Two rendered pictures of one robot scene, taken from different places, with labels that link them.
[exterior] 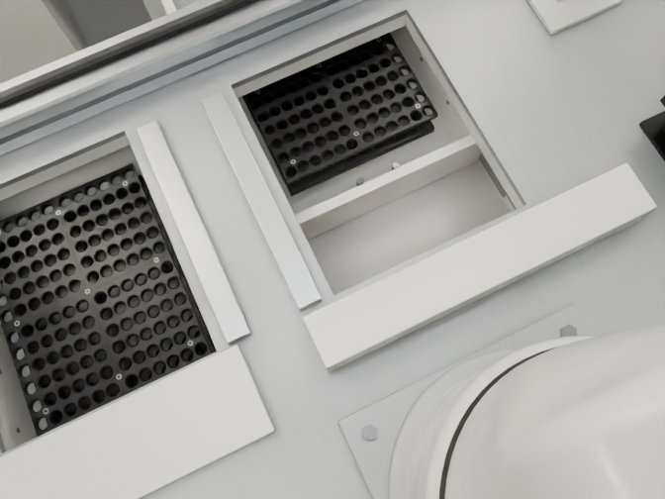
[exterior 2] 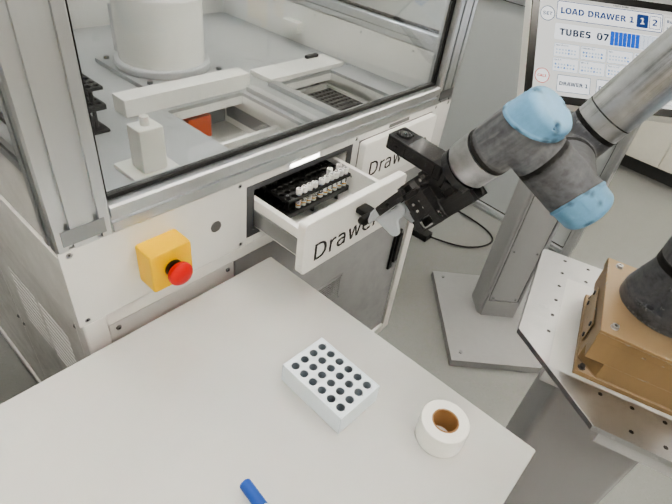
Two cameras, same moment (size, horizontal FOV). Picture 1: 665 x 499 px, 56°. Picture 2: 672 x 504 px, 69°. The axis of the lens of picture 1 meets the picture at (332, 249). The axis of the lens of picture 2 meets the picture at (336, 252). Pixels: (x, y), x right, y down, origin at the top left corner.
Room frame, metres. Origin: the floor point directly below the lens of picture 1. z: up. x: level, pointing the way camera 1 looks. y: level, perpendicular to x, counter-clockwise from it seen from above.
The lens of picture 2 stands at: (1.21, -0.38, 1.40)
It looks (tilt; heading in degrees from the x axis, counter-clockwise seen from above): 38 degrees down; 147
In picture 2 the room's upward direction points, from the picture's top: 9 degrees clockwise
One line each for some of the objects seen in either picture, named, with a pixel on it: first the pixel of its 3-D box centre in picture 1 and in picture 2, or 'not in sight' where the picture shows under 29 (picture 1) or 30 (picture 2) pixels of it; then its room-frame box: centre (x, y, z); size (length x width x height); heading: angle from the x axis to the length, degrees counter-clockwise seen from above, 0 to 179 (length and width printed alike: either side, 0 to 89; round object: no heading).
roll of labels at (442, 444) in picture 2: not in sight; (442, 428); (0.97, 0.00, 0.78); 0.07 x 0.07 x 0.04
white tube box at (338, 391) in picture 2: not in sight; (329, 382); (0.84, -0.11, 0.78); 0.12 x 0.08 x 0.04; 18
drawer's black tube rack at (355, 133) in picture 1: (320, 81); (281, 177); (0.39, -0.01, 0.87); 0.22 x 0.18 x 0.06; 20
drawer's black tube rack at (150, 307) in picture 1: (99, 298); not in sight; (0.17, 0.25, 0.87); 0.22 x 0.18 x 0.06; 20
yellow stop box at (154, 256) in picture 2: not in sight; (166, 261); (0.59, -0.29, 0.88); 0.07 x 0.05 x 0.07; 110
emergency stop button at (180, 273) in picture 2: not in sight; (178, 271); (0.62, -0.28, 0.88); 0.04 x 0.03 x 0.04; 110
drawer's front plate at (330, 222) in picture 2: not in sight; (354, 219); (0.58, 0.06, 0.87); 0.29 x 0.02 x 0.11; 110
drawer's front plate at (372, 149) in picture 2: not in sight; (397, 148); (0.35, 0.31, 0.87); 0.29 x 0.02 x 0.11; 110
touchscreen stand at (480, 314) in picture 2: not in sight; (539, 221); (0.37, 0.99, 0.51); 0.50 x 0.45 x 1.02; 151
